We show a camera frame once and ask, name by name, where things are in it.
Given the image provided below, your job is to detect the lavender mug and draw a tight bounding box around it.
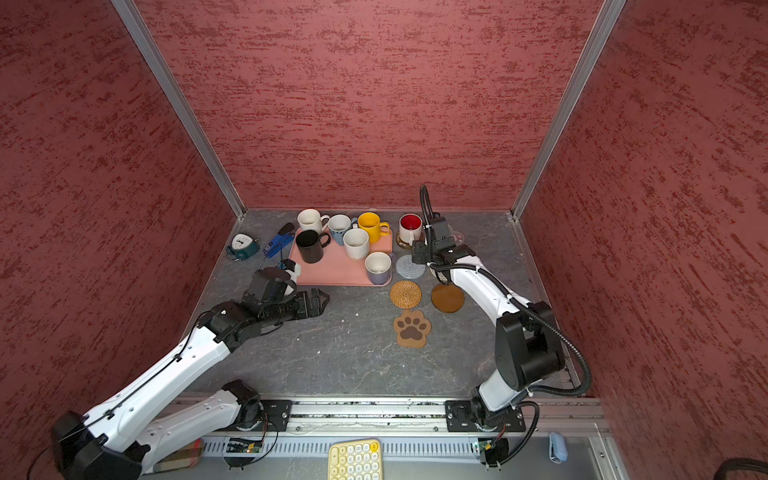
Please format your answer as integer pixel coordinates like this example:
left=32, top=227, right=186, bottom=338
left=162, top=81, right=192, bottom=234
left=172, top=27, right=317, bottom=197
left=364, top=252, right=392, bottom=286

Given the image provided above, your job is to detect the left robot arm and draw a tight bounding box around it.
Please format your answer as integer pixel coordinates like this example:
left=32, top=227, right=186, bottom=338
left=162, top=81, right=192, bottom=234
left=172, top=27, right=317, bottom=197
left=51, top=263, right=330, bottom=479

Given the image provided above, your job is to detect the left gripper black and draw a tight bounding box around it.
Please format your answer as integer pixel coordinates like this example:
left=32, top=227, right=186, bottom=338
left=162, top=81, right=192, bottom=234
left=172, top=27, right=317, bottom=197
left=262, top=289, right=330, bottom=327

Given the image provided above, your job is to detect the white mug centre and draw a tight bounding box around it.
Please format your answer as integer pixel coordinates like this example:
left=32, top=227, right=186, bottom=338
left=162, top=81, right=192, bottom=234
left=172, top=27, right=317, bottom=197
left=343, top=228, right=370, bottom=260

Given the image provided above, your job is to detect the yellow keypad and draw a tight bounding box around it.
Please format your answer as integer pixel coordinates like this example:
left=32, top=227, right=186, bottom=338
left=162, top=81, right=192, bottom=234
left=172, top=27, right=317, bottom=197
left=327, top=438, right=384, bottom=480

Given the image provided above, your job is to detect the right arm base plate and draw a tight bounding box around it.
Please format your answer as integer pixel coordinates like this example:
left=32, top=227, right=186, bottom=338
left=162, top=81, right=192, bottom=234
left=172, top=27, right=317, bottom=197
left=444, top=398, right=526, bottom=433

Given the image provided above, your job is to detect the dark brown cork coaster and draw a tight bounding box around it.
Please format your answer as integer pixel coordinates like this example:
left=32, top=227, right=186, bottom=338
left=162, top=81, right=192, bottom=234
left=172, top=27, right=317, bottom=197
left=394, top=234, right=413, bottom=250

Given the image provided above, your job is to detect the large round wooden coaster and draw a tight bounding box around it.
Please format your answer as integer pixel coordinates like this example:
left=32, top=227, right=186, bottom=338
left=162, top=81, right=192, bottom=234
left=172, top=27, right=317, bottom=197
left=431, top=284, right=465, bottom=313

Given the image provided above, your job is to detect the woven rattan coaster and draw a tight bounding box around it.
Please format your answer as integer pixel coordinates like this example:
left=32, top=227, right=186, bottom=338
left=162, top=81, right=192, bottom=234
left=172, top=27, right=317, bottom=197
left=390, top=280, right=422, bottom=310

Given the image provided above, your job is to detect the pink serving tray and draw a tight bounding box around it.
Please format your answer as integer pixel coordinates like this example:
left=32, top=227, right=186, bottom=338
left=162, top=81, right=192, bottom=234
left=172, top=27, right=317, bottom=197
left=289, top=230, right=394, bottom=287

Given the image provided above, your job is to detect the white mug back left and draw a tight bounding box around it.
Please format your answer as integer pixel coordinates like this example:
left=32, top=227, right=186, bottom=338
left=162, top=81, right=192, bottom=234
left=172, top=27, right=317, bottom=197
left=297, top=209, right=330, bottom=234

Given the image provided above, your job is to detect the aluminium rail frame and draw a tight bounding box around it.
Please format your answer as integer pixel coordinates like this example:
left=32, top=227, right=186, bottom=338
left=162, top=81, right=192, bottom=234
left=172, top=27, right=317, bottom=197
left=113, top=394, right=613, bottom=463

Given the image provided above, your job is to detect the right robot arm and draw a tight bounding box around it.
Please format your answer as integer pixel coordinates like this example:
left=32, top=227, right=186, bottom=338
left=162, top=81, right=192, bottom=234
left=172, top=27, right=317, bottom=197
left=412, top=213, right=593, bottom=428

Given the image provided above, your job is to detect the pink flower coaster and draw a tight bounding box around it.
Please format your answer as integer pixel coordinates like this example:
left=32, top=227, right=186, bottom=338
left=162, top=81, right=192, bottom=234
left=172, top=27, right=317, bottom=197
left=451, top=230, right=465, bottom=246

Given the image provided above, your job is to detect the blue stapler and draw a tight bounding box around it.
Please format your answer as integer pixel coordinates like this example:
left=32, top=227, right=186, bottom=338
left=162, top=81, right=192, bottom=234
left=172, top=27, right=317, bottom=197
left=263, top=222, right=296, bottom=259

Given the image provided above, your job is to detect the yellow mug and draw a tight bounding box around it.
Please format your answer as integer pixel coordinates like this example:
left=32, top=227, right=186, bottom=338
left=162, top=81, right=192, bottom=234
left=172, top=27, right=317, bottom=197
left=357, top=212, right=391, bottom=244

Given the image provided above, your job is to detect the plaid glasses case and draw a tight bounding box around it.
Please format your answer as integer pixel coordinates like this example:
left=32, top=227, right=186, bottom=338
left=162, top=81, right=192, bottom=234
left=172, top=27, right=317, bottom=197
left=146, top=439, right=204, bottom=475

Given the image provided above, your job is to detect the white mug red inside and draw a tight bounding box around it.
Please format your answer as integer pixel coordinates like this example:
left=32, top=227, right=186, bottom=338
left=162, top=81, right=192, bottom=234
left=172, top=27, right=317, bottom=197
left=398, top=213, right=423, bottom=247

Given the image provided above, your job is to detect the green tape measure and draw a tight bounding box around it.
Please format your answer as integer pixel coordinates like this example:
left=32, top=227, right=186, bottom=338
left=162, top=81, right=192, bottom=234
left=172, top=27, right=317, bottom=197
left=226, top=233, right=261, bottom=261

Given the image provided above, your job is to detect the white speckled blue mug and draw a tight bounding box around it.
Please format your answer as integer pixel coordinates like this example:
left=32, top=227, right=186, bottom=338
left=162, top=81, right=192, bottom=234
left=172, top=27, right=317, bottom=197
left=327, top=214, right=357, bottom=246

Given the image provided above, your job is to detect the grey blue woven coaster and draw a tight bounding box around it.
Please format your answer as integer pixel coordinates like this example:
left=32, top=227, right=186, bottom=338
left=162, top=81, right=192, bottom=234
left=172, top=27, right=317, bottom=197
left=395, top=255, right=426, bottom=280

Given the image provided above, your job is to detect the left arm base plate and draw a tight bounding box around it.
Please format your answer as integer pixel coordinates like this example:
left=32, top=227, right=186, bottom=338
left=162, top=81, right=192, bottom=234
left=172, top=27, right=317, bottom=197
left=259, top=399, right=293, bottom=433

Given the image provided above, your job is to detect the black mug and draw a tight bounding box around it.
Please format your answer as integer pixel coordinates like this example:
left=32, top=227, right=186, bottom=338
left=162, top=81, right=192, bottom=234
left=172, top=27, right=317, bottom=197
left=295, top=230, right=332, bottom=264

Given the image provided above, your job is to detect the light blue computer mouse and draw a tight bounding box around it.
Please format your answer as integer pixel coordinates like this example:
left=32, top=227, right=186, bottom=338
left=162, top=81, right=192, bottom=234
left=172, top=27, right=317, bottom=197
left=548, top=432, right=569, bottom=464

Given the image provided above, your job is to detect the brown paw print coaster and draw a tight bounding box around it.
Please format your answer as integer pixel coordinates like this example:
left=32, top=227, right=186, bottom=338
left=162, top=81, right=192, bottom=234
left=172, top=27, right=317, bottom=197
left=393, top=310, right=432, bottom=349

